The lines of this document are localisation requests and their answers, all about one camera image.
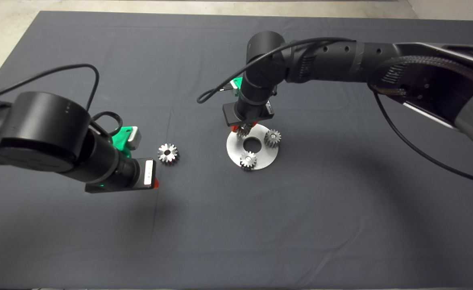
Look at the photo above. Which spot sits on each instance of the dark grey table cloth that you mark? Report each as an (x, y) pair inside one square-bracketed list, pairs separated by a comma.
[(260, 225)]

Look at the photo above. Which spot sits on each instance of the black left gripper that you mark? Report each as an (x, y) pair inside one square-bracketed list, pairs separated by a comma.
[(146, 186)]

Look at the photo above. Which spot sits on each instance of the round metal plate with hole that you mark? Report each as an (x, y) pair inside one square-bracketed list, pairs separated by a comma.
[(264, 159)]

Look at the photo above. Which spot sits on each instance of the green left camera mount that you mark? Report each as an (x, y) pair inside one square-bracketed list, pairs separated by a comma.
[(121, 141)]

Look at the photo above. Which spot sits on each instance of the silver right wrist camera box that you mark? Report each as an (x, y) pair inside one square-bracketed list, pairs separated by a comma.
[(233, 86)]

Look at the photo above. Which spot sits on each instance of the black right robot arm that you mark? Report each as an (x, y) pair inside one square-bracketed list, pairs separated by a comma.
[(341, 60)]

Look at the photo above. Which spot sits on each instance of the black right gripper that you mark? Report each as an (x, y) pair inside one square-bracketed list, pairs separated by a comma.
[(229, 119)]

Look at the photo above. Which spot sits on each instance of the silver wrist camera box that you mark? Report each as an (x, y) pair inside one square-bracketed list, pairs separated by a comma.
[(135, 139), (233, 86)]

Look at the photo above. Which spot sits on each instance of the small steel gear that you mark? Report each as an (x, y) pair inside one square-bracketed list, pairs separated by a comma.
[(272, 138), (247, 161), (244, 131)]

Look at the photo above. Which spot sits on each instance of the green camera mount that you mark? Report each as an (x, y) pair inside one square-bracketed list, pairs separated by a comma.
[(238, 82), (121, 141)]

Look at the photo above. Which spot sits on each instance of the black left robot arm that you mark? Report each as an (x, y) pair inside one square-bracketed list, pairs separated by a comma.
[(39, 129)]

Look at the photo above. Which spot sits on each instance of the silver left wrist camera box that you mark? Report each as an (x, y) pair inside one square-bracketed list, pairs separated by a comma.
[(135, 139)]

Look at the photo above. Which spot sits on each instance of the green right camera mount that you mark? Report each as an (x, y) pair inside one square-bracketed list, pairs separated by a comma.
[(238, 82)]

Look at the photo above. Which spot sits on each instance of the larger steel gear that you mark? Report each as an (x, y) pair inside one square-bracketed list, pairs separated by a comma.
[(173, 155)]

